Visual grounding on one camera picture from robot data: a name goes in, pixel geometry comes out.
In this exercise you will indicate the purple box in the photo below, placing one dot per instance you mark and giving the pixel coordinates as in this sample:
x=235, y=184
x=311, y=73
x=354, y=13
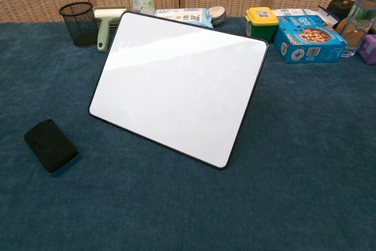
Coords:
x=370, y=48

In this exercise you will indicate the blue wet wipes pack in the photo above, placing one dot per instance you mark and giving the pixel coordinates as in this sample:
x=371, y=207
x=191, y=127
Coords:
x=188, y=16

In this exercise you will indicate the black and blue eraser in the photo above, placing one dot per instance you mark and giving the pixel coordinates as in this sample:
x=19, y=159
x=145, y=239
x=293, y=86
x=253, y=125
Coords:
x=50, y=147

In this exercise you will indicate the blue tablecloth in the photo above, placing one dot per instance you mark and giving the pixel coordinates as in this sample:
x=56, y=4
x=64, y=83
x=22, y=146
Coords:
x=188, y=174

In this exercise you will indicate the dark green bag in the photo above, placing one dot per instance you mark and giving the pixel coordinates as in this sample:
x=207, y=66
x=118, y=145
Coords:
x=337, y=6

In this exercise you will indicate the white board black frame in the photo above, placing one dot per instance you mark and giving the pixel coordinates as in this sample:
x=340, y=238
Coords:
x=176, y=86

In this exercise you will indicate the white and blue carton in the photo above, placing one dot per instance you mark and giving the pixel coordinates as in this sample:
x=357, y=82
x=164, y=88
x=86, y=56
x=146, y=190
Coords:
x=293, y=12

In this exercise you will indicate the black mesh pen holder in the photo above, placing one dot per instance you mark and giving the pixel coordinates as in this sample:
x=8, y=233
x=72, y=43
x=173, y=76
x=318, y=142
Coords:
x=78, y=24

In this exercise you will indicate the green container with yellow lid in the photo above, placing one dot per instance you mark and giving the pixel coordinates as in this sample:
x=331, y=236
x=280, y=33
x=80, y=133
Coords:
x=260, y=24

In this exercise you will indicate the green lint roller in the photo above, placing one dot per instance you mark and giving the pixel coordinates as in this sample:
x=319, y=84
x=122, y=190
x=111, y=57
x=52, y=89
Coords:
x=105, y=27

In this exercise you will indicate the blue cookie box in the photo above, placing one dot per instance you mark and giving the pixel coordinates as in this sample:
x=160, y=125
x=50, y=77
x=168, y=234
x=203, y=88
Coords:
x=308, y=39

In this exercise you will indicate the stack of paper bowls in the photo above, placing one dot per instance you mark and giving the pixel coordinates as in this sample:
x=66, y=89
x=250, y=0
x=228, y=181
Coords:
x=218, y=15

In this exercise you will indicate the clear plastic water bottle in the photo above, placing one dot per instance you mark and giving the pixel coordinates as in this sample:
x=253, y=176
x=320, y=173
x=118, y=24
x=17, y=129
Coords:
x=359, y=18

